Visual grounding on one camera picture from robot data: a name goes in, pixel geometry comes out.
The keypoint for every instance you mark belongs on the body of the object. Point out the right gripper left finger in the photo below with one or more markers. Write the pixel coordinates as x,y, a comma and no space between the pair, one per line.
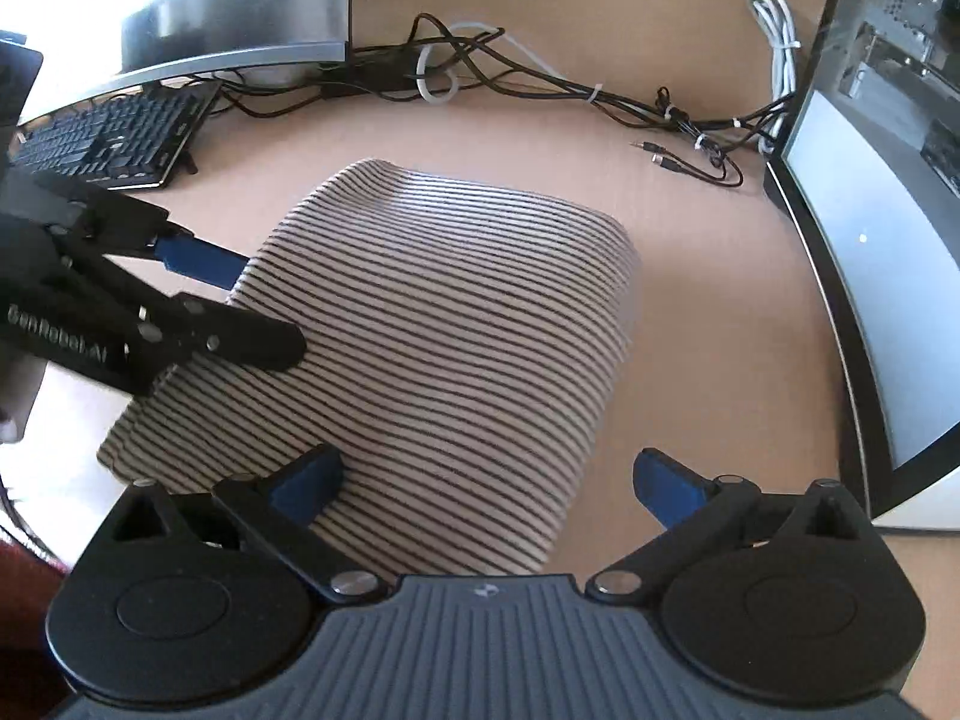
275,514

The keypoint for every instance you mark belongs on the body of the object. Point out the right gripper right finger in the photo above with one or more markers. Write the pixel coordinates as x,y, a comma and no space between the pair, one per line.
701,517

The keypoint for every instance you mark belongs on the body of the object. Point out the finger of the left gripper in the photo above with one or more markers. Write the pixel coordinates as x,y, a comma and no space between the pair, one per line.
187,251
232,333

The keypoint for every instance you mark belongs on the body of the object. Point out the striped white black garment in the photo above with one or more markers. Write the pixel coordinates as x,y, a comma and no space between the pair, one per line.
464,342

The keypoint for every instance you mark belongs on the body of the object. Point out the black keyboard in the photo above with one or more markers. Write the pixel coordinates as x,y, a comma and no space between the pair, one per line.
131,140

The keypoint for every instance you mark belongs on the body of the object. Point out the curved monitor on left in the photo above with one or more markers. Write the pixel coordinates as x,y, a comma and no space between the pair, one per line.
91,47

